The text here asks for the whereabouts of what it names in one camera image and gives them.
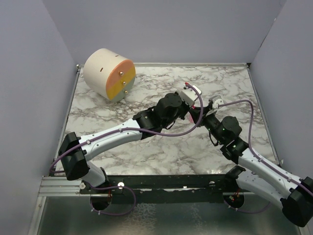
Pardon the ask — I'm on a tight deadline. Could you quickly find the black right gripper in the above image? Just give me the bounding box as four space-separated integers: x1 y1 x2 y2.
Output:
190 105 225 143

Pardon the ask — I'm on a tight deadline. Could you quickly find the pink strap keyring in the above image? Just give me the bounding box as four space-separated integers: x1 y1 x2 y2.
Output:
187 105 197 123

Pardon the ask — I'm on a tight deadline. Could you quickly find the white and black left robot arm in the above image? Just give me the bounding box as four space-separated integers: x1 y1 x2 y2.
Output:
59 89 198 193

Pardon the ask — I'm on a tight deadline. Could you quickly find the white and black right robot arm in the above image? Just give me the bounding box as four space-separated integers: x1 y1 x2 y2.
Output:
190 107 313 227

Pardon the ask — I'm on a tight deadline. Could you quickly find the cream cylinder with coloured face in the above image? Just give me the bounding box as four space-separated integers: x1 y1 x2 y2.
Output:
83 48 136 102

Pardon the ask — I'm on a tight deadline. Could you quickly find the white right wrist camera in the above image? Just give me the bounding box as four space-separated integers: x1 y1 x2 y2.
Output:
209 95 224 109

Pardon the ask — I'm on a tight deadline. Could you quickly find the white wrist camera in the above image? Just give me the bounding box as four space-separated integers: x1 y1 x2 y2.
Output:
209 95 224 109
179 85 202 106

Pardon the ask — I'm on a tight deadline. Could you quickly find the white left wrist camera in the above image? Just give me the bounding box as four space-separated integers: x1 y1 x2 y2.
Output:
179 85 202 106

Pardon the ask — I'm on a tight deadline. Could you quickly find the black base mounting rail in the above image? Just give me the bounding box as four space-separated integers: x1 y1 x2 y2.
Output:
80 165 255 205

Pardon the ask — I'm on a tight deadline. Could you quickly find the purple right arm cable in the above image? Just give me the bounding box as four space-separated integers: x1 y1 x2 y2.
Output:
219 99 313 213

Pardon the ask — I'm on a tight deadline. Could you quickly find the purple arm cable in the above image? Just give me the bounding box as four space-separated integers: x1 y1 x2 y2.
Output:
219 99 313 213
50 87 205 216

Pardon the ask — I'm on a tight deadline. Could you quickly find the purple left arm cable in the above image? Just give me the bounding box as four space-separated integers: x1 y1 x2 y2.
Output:
50 87 205 216

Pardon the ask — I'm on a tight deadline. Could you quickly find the aluminium table frame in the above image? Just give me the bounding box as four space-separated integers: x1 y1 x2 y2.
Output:
29 64 313 235

